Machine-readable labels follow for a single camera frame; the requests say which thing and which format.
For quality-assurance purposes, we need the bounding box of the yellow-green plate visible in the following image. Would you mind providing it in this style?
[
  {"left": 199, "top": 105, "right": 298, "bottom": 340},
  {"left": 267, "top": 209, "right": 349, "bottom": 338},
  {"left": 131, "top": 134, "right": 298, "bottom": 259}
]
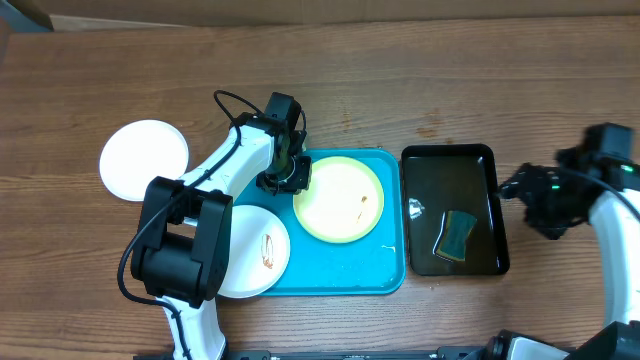
[{"left": 293, "top": 156, "right": 385, "bottom": 244}]

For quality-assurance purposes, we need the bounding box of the teal plastic tray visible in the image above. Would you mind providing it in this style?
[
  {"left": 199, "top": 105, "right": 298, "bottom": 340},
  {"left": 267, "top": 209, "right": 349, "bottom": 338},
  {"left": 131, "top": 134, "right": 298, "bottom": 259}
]
[{"left": 233, "top": 148, "right": 406, "bottom": 296}]

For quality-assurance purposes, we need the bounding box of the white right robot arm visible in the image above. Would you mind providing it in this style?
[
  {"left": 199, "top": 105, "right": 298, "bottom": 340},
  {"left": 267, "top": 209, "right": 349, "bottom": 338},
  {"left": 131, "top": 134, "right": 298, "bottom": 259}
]
[{"left": 458, "top": 123, "right": 639, "bottom": 360}]

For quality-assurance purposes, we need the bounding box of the white plate with ketchup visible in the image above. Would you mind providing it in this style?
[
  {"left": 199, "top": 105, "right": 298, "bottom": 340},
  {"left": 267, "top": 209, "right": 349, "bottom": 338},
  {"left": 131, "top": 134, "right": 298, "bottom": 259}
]
[{"left": 218, "top": 205, "right": 291, "bottom": 299}]

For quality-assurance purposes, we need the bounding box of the cardboard board at back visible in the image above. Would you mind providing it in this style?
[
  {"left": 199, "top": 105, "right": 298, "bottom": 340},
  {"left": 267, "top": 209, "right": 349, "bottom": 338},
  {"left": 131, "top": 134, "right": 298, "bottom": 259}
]
[{"left": 35, "top": 0, "right": 639, "bottom": 26}]

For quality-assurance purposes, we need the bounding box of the pink-white plate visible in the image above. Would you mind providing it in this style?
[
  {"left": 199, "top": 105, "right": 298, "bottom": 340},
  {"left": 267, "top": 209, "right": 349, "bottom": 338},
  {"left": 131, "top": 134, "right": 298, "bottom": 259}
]
[{"left": 99, "top": 119, "right": 189, "bottom": 202}]

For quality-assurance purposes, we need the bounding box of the black water tray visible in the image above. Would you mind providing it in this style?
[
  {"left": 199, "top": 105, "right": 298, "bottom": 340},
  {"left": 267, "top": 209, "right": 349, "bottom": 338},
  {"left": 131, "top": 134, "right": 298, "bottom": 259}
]
[{"left": 401, "top": 144, "right": 510, "bottom": 276}]

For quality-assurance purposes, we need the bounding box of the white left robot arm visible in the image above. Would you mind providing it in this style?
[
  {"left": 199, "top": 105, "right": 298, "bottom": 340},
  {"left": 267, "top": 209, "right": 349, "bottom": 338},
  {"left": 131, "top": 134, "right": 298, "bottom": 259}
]
[{"left": 117, "top": 92, "right": 311, "bottom": 359}]

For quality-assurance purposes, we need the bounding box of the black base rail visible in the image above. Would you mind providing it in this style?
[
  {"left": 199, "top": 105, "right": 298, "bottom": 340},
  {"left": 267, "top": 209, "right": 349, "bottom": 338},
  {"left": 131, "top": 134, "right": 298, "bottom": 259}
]
[{"left": 133, "top": 345, "right": 494, "bottom": 360}]

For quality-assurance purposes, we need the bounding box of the green yellow sponge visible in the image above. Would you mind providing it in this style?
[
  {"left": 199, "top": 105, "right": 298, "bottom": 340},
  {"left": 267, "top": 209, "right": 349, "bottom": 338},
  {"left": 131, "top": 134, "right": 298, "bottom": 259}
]
[{"left": 433, "top": 210, "right": 477, "bottom": 262}]

